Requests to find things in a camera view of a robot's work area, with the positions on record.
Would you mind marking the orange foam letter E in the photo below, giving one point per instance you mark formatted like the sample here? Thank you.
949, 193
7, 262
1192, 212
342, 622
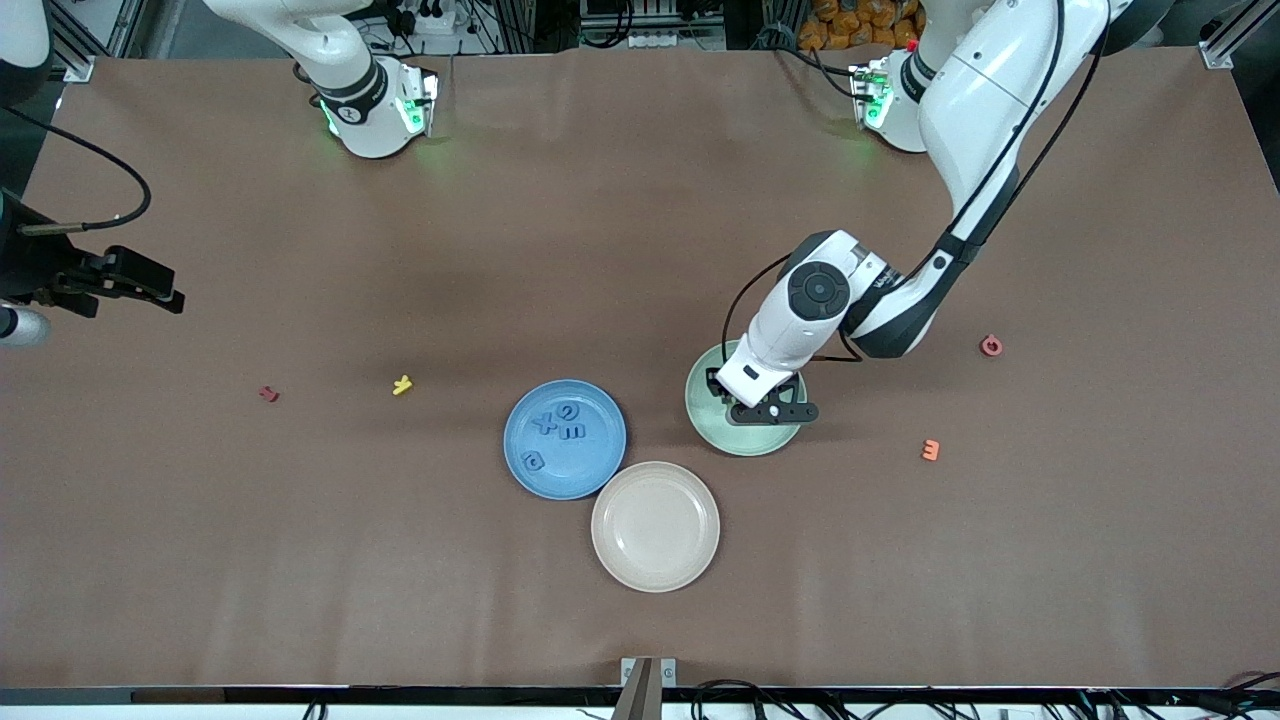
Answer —
930, 450

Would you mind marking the blue foam letter E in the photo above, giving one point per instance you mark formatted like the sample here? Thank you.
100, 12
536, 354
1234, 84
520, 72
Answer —
573, 433

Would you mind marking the blue plate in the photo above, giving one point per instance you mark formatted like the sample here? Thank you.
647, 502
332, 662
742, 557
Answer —
590, 470

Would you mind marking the red foam letter G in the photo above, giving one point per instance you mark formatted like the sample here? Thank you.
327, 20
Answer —
984, 346

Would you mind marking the blue foam letter X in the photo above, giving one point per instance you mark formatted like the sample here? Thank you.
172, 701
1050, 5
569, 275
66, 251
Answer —
545, 423

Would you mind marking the aluminium frame post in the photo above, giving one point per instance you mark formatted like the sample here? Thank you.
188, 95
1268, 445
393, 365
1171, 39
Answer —
75, 70
1222, 52

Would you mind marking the bag of orange items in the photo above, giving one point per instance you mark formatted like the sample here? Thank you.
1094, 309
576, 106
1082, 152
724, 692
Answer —
850, 25

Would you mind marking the beige pink plate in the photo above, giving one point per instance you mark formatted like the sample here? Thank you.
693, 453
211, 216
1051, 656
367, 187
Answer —
655, 526

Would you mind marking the yellow foam letter Y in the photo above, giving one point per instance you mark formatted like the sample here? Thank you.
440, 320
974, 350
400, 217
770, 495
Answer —
402, 385

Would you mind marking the black table edge rail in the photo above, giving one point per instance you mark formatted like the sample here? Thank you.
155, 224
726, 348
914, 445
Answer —
300, 695

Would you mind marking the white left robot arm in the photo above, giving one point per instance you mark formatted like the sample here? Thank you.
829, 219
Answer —
975, 100

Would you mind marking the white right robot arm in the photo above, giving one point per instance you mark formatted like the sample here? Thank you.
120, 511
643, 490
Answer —
330, 70

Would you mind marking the grey metal bracket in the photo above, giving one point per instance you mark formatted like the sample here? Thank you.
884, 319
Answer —
640, 690

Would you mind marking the white power strip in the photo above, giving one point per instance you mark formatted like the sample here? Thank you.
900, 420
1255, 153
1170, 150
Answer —
430, 20

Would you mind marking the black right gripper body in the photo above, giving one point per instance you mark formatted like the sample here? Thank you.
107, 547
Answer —
40, 272

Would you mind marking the green plate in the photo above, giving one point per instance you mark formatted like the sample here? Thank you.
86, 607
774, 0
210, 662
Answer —
700, 415

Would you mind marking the blue foam letter G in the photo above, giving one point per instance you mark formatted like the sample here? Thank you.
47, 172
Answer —
562, 412

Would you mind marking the blue foam letter Q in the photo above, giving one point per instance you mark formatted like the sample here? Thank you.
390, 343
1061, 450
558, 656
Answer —
538, 465

